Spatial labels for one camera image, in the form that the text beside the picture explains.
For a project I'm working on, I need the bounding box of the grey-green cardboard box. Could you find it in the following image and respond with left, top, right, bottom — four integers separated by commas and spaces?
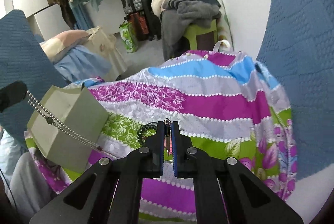
27, 85, 110, 174

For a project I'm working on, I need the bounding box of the pile of clothes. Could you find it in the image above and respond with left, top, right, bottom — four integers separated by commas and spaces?
149, 0, 223, 62

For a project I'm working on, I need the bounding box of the green plastic stool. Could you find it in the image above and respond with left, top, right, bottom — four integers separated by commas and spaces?
182, 19, 219, 52

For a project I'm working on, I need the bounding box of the silver ball chain necklace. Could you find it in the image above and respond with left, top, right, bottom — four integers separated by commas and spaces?
27, 92, 103, 151

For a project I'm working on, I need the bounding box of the floral padded board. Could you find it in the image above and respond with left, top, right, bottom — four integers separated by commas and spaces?
207, 0, 234, 53

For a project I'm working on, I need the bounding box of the white bag handle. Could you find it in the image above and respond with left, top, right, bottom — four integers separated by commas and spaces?
212, 41, 232, 53

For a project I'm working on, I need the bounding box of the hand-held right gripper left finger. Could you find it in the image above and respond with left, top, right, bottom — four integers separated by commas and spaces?
29, 121, 165, 224

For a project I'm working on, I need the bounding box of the pastel plaid pillow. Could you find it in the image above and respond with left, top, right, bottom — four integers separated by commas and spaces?
39, 29, 91, 63

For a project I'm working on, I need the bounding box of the black bead bracelet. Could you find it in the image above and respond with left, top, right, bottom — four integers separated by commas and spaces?
137, 122, 158, 142

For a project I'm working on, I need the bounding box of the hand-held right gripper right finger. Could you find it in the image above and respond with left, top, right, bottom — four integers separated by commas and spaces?
172, 121, 304, 224

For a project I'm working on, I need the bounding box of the silver pendant necklace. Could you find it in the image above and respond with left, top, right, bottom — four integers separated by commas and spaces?
163, 118, 173, 160

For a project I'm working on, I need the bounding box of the blue curtain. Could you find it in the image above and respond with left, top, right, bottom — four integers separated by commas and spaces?
70, 0, 95, 31

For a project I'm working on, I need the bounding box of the green shopping bag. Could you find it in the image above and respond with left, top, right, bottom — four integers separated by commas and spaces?
119, 21, 139, 53

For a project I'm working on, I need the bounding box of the blue quilted cushion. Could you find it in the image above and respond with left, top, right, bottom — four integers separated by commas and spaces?
255, 0, 334, 181
0, 9, 69, 141

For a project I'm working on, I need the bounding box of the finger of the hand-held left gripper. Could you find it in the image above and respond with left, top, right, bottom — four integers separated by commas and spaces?
0, 82, 28, 113

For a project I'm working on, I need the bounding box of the light blue bed sheet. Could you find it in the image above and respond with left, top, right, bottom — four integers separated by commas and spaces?
53, 46, 113, 82

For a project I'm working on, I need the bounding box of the red suitcase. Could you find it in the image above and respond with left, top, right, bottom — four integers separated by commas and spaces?
127, 12, 147, 42

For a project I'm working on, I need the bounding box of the striped floral blanket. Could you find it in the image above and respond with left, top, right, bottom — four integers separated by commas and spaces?
24, 49, 300, 223

